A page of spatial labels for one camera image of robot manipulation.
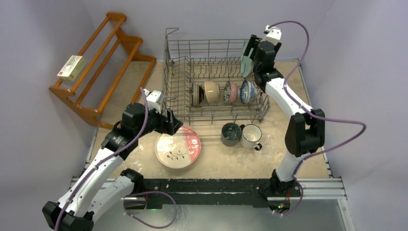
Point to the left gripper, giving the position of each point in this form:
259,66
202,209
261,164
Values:
168,124

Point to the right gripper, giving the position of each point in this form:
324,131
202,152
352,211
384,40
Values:
252,45

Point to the teal floral plate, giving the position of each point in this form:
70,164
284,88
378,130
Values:
246,59

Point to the blue white pattern bowl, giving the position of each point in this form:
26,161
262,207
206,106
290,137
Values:
247,92

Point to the brown floral pattern bowl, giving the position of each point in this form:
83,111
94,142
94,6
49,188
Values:
231,92

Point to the dark green mug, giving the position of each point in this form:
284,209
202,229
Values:
231,134

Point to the white ribbed mug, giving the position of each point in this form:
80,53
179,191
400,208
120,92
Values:
251,136

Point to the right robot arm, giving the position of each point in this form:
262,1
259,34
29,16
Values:
305,133

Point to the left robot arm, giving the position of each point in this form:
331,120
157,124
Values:
85,202

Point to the wooden shelf rack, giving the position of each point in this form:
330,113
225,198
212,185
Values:
74,95

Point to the small cardboard box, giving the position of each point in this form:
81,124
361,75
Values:
70,71

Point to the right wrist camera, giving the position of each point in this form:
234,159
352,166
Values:
272,34

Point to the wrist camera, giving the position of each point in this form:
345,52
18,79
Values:
155,99
272,34

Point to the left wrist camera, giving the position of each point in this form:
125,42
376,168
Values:
155,99

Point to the grey wire dish rack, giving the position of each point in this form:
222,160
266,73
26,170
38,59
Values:
193,61

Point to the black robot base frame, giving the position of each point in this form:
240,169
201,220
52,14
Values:
259,193

